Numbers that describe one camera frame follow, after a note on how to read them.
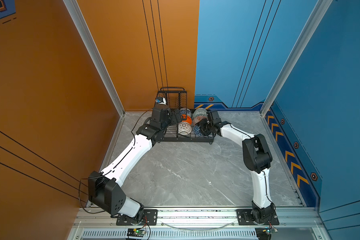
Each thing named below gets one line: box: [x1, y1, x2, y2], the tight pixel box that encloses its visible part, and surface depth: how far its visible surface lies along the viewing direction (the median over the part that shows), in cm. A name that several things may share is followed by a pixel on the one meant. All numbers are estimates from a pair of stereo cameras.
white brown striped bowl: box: [178, 121, 192, 136], surface depth 107 cm
